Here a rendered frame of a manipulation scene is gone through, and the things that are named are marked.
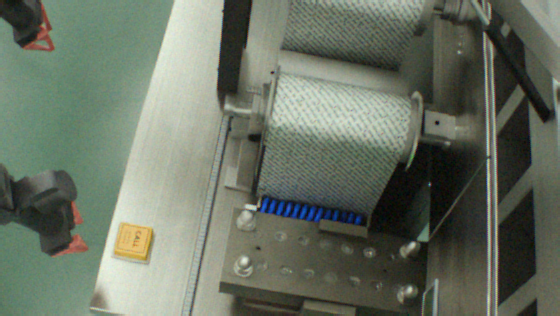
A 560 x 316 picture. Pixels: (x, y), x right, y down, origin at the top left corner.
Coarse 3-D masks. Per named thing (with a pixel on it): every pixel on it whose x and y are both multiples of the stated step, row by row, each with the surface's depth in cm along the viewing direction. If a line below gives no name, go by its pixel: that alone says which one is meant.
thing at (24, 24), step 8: (24, 0) 152; (32, 0) 151; (16, 8) 144; (24, 8) 146; (32, 8) 149; (0, 16) 145; (8, 16) 144; (16, 16) 145; (24, 16) 146; (32, 16) 148; (16, 24) 147; (24, 24) 148; (32, 24) 148; (16, 32) 149; (24, 32) 148; (32, 32) 147; (16, 40) 148
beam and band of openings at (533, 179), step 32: (512, 32) 106; (512, 96) 100; (544, 96) 87; (512, 128) 102; (544, 128) 86; (512, 160) 103; (544, 160) 84; (512, 192) 94; (544, 192) 82; (512, 224) 96; (544, 224) 81; (512, 256) 95; (544, 256) 79; (512, 288) 93; (544, 288) 78
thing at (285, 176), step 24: (264, 168) 136; (288, 168) 135; (312, 168) 133; (336, 168) 132; (360, 168) 131; (264, 192) 144; (288, 192) 142; (312, 192) 141; (336, 192) 139; (360, 192) 138
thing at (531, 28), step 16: (496, 0) 72; (512, 0) 72; (528, 0) 73; (480, 16) 73; (512, 16) 74; (528, 16) 73; (544, 16) 76; (496, 32) 74; (528, 32) 75; (544, 32) 75; (496, 48) 76; (544, 48) 77; (512, 64) 78; (544, 64) 79; (528, 80) 80; (528, 96) 82; (544, 112) 84
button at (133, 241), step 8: (120, 224) 151; (128, 224) 151; (120, 232) 150; (128, 232) 150; (136, 232) 151; (144, 232) 151; (152, 232) 152; (120, 240) 149; (128, 240) 150; (136, 240) 150; (144, 240) 150; (120, 248) 149; (128, 248) 149; (136, 248) 149; (144, 248) 149; (128, 256) 150; (136, 256) 149; (144, 256) 148
